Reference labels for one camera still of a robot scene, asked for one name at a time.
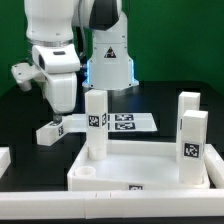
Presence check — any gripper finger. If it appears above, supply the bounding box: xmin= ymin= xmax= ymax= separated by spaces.
xmin=53 ymin=113 xmax=62 ymax=122

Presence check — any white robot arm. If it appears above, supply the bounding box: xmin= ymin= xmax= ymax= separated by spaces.
xmin=24 ymin=0 xmax=138 ymax=123

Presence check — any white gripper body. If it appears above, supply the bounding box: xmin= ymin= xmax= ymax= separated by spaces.
xmin=32 ymin=44 xmax=80 ymax=114

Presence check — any white marker sheet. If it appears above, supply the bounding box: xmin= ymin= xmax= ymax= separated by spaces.
xmin=64 ymin=113 xmax=157 ymax=133

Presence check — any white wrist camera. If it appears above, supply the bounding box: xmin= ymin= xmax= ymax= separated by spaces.
xmin=11 ymin=62 xmax=45 ymax=92

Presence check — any white front fence bar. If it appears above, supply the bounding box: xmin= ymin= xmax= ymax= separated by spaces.
xmin=0 ymin=189 xmax=224 ymax=220

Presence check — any white right fence block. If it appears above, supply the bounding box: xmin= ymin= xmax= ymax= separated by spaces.
xmin=204 ymin=144 xmax=224 ymax=189

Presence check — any white left fence block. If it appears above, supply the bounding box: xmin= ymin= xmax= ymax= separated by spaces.
xmin=0 ymin=147 xmax=11 ymax=178

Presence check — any white desk top tray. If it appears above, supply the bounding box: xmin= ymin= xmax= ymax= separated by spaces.
xmin=67 ymin=140 xmax=210 ymax=191

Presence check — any white fence block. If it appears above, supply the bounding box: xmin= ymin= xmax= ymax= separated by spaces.
xmin=204 ymin=144 xmax=224 ymax=189
xmin=0 ymin=147 xmax=11 ymax=178

